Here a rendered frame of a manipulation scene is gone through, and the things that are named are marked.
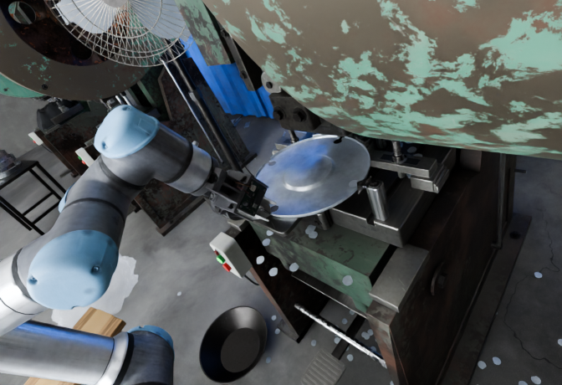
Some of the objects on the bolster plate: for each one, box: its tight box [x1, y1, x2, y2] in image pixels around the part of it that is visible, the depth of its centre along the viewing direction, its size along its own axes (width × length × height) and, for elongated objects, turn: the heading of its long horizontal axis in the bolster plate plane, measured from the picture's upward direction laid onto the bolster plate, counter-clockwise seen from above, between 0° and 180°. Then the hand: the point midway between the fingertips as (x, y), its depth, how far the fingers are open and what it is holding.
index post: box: [365, 179, 391, 221], centre depth 64 cm, size 3×3×10 cm
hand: (263, 210), depth 68 cm, fingers closed
